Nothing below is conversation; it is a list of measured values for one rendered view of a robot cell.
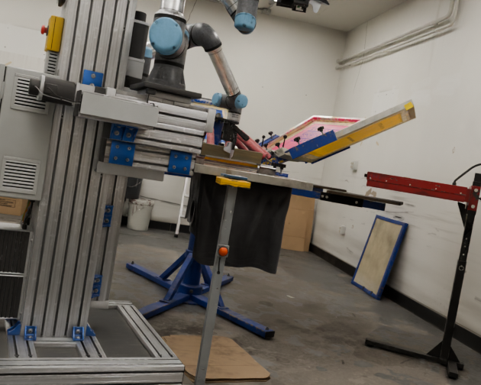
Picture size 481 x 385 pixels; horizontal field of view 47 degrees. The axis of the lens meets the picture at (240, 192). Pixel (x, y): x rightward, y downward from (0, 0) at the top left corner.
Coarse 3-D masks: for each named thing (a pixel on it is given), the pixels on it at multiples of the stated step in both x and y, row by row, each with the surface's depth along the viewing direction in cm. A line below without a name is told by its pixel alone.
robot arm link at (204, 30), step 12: (204, 24) 278; (192, 36) 280; (204, 36) 277; (216, 36) 279; (204, 48) 281; (216, 48) 279; (216, 60) 283; (216, 72) 289; (228, 72) 287; (228, 84) 290; (228, 96) 294; (240, 96) 292
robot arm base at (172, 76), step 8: (160, 64) 207; (168, 64) 207; (176, 64) 208; (152, 72) 209; (160, 72) 207; (168, 72) 206; (176, 72) 208; (152, 80) 207; (160, 80) 205; (168, 80) 206; (176, 80) 207; (184, 80) 212; (184, 88) 211
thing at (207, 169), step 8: (200, 168) 248; (208, 168) 248; (216, 168) 249; (224, 168) 253; (232, 168) 326; (224, 176) 250; (248, 176) 252; (256, 176) 253; (264, 176) 254; (272, 176) 254; (280, 176) 302; (272, 184) 255; (280, 184) 255; (288, 184) 256; (296, 184) 257; (304, 184) 257; (312, 184) 258
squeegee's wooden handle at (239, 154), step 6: (204, 144) 311; (210, 144) 312; (204, 150) 312; (210, 150) 312; (216, 150) 313; (222, 150) 314; (234, 150) 315; (240, 150) 316; (246, 150) 316; (204, 156) 312; (216, 156) 313; (222, 156) 314; (228, 156) 314; (234, 156) 315; (240, 156) 316; (246, 156) 316; (252, 156) 317; (258, 156) 318; (252, 162) 317; (258, 162) 318
